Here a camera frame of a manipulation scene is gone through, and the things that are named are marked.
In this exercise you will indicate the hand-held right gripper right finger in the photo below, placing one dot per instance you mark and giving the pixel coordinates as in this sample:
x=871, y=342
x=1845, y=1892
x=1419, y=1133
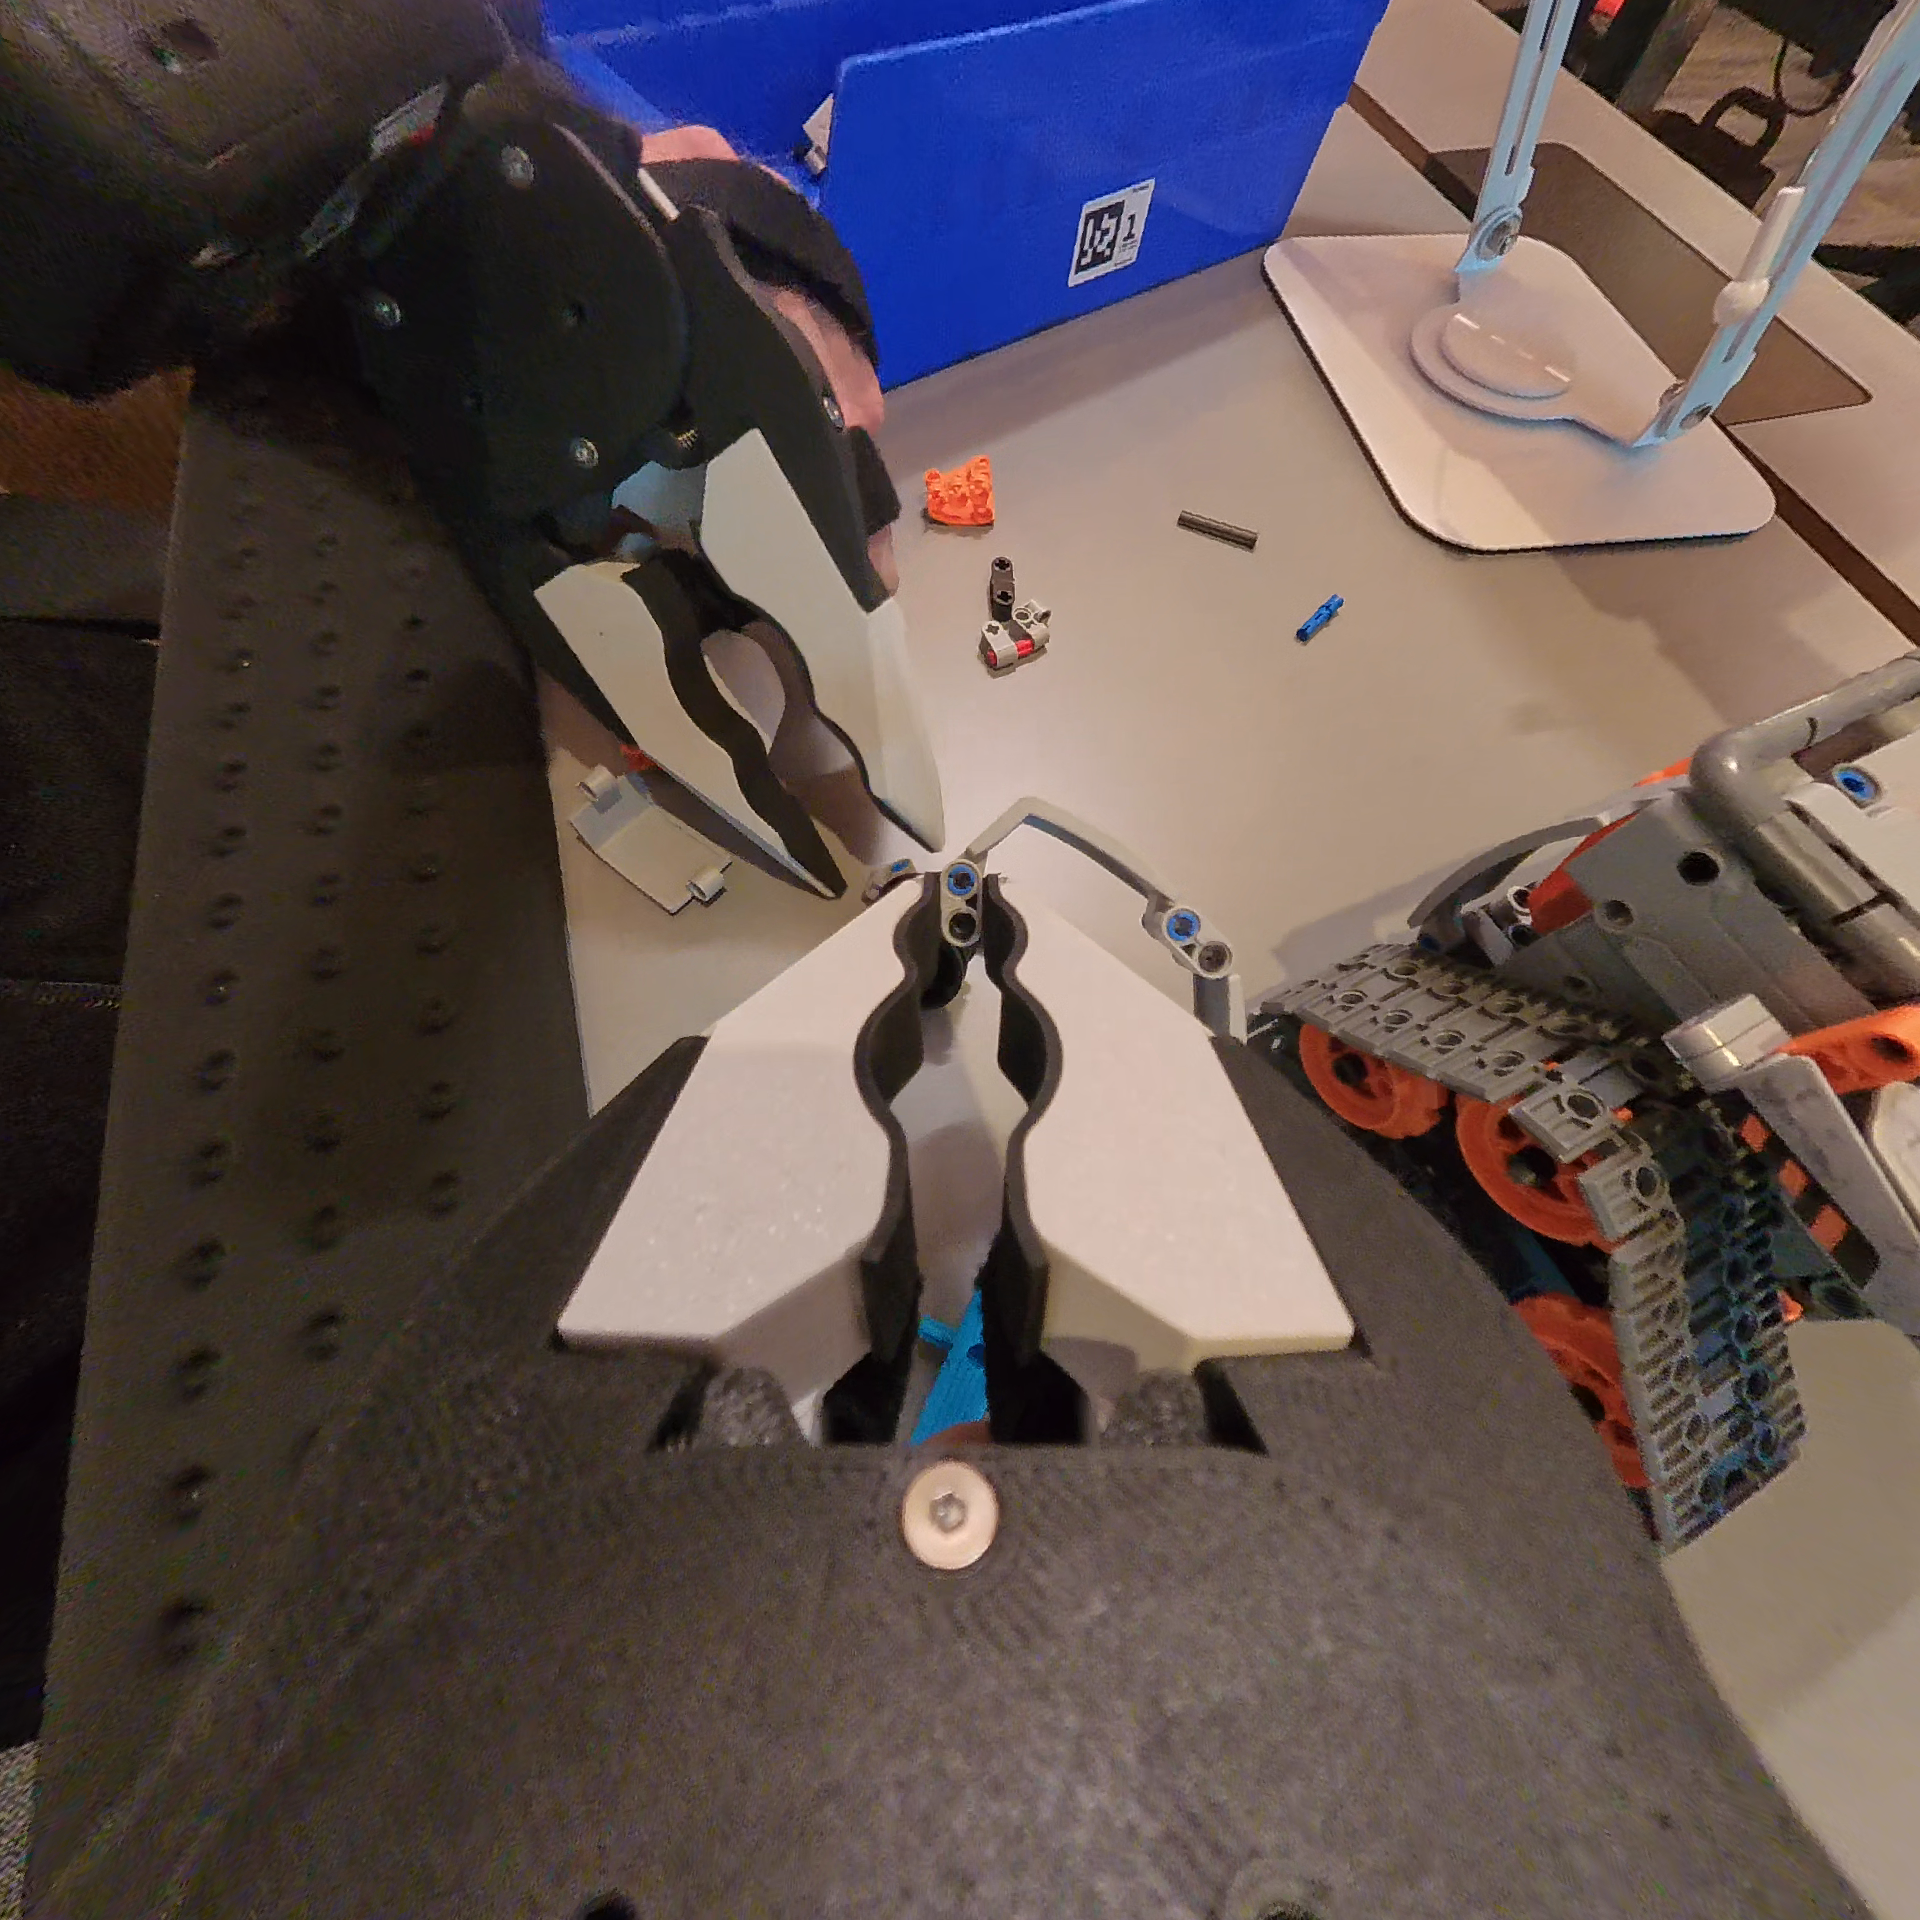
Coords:
x=1172, y=1203

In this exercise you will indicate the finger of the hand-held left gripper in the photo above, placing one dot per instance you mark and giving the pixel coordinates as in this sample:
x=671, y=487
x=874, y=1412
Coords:
x=820, y=585
x=628, y=648

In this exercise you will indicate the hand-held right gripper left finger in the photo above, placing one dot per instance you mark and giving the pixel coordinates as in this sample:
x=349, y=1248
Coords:
x=752, y=1203

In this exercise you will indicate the blue plastic separator tool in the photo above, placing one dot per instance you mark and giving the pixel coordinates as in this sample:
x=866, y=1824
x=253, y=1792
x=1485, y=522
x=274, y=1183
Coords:
x=954, y=1383

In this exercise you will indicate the grey curved panel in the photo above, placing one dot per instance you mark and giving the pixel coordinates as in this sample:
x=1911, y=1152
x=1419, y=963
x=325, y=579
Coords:
x=1155, y=895

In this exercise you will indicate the person's left hand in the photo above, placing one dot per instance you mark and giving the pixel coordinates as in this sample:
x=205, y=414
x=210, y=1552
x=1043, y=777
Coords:
x=820, y=312

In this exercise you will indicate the small orange piece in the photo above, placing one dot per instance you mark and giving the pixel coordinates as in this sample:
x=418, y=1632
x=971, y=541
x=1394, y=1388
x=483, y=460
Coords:
x=957, y=498

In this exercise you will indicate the grey flat hinged panel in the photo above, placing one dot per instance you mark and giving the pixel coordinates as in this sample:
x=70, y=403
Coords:
x=645, y=835

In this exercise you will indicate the small grey red connector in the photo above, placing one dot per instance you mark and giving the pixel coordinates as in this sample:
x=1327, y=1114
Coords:
x=1014, y=624

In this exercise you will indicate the short black axle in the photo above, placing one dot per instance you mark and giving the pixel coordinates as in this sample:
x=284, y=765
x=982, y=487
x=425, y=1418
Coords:
x=1215, y=534

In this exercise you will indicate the blue plastic bin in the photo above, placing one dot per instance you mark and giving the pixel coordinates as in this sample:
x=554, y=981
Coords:
x=993, y=149

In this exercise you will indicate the grey orange tracked toy robot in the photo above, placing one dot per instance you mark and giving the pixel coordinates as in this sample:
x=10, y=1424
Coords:
x=1623, y=1051

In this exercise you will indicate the black perforated board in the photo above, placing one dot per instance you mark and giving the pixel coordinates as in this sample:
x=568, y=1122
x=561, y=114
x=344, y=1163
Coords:
x=305, y=1051

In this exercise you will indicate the small blue pin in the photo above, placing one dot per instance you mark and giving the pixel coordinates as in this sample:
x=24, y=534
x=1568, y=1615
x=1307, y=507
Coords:
x=1317, y=614

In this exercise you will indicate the white flat sheet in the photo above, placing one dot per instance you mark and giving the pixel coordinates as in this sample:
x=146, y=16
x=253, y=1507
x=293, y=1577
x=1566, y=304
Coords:
x=1561, y=452

